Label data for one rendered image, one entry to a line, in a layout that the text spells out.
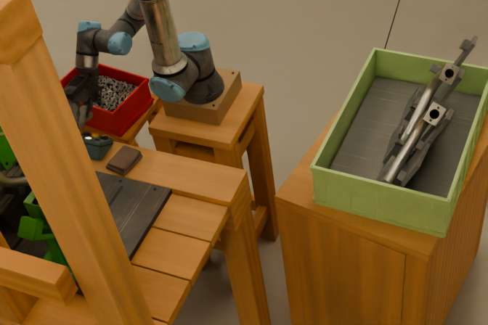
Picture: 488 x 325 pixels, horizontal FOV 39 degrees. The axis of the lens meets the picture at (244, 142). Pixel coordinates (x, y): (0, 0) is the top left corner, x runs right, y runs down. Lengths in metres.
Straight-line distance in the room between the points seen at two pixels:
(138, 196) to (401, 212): 0.80
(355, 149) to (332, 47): 1.89
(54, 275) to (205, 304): 1.47
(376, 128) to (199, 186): 0.63
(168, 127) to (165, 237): 0.52
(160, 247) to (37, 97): 0.95
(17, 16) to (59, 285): 0.66
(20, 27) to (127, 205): 1.11
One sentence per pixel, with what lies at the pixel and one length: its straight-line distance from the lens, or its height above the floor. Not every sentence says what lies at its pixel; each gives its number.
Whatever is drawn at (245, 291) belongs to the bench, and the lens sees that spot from 2.59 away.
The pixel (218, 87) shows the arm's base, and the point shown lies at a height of 0.96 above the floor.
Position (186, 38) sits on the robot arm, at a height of 1.15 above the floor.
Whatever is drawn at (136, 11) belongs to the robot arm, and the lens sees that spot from 2.33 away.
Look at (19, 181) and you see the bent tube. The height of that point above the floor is 1.05.
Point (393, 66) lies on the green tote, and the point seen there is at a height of 0.90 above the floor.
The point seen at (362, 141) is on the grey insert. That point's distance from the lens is 2.33.
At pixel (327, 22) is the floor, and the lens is 4.34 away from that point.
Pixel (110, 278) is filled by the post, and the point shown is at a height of 1.25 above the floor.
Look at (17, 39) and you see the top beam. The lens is 1.16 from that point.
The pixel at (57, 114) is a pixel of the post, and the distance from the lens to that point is 1.28.
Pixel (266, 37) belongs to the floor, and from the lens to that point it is 4.26.
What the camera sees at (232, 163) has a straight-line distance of 2.44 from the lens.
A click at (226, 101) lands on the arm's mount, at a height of 0.89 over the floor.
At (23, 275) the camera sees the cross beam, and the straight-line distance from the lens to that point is 1.63.
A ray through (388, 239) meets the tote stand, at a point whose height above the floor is 0.79.
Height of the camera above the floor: 2.48
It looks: 44 degrees down
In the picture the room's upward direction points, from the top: 9 degrees counter-clockwise
